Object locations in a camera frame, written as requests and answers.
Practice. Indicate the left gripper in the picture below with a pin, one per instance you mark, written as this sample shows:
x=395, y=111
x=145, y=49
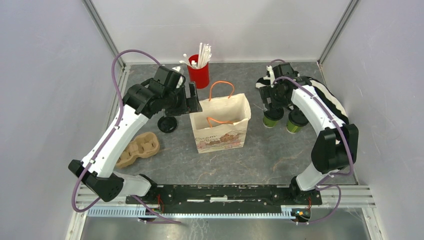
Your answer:
x=192, y=104

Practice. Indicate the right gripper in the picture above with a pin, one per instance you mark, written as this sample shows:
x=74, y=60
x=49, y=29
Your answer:
x=267, y=91

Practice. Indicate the green paper coffee cup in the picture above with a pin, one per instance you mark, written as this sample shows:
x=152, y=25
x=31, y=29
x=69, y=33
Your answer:
x=293, y=129

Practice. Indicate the brown paper takeout bag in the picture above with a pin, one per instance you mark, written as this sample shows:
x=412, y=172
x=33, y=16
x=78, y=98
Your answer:
x=223, y=122

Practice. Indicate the black plastic cup lid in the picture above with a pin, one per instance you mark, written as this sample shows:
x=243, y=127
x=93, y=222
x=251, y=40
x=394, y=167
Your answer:
x=297, y=118

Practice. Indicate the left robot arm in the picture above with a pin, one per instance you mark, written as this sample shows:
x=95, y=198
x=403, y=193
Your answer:
x=166, y=92

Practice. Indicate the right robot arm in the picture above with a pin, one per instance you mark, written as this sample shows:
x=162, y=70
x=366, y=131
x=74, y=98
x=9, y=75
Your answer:
x=309, y=102

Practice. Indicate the red cup holder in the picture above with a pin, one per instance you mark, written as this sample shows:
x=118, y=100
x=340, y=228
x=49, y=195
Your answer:
x=201, y=76

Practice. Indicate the stack of black lids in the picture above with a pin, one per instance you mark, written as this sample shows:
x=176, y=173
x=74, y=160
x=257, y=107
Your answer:
x=167, y=124

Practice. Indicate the black white striped cloth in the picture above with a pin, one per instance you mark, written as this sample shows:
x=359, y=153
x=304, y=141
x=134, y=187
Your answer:
x=329, y=99

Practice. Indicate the white wrapped straws bundle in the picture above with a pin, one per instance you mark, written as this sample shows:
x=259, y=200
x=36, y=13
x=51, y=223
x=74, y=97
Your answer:
x=203, y=57

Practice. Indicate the cardboard cup carrier tray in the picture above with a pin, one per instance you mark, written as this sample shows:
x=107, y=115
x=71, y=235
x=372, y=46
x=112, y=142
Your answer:
x=143, y=146

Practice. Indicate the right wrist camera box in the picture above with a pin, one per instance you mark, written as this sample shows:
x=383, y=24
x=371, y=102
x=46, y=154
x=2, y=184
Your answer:
x=270, y=75

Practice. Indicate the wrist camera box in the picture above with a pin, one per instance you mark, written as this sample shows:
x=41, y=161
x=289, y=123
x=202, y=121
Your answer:
x=270, y=75
x=178, y=72

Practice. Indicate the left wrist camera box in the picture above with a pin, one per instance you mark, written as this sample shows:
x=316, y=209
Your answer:
x=178, y=72

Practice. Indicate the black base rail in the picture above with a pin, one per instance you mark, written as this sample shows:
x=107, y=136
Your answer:
x=228, y=198

